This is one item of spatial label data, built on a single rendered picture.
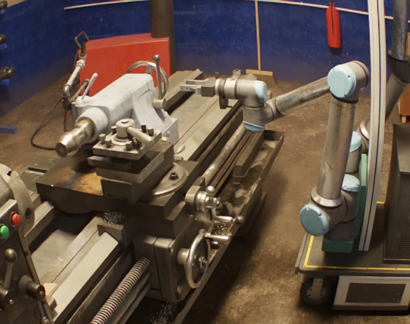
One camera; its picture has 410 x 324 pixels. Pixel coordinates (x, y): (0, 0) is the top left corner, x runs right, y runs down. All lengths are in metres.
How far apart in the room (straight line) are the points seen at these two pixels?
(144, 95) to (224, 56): 3.87
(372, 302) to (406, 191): 0.63
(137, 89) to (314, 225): 0.89
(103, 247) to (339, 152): 0.91
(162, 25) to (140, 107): 2.61
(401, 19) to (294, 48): 3.59
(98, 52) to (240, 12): 1.85
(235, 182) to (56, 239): 1.27
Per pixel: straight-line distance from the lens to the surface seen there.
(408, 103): 4.98
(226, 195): 2.81
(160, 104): 2.21
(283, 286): 2.79
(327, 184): 2.02
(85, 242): 1.76
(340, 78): 1.81
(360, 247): 2.53
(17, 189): 1.46
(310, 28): 5.67
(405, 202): 2.27
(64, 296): 1.53
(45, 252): 1.94
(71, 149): 1.81
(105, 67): 4.76
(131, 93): 2.10
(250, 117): 2.20
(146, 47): 4.66
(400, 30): 2.32
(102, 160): 1.69
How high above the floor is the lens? 1.81
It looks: 27 degrees down
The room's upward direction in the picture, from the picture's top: 3 degrees counter-clockwise
